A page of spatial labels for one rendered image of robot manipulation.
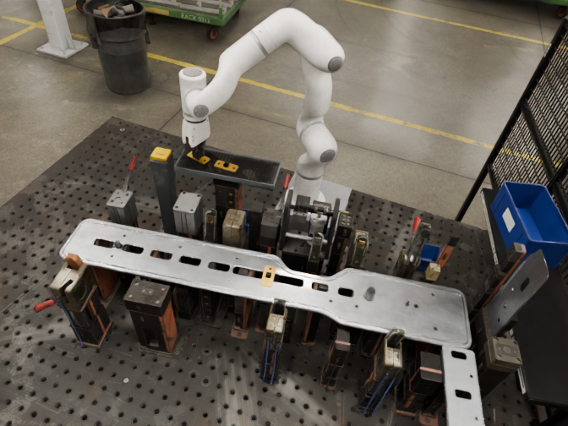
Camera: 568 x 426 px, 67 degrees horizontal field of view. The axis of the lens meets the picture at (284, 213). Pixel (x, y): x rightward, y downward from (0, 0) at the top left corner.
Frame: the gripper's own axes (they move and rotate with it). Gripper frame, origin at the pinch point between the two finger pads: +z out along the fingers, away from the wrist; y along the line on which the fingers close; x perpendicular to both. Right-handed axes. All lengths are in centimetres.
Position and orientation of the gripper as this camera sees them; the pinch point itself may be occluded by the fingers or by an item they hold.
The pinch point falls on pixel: (198, 152)
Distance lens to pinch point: 161.1
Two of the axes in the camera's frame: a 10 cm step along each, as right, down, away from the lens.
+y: -5.6, 5.6, -6.1
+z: -0.8, 6.9, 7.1
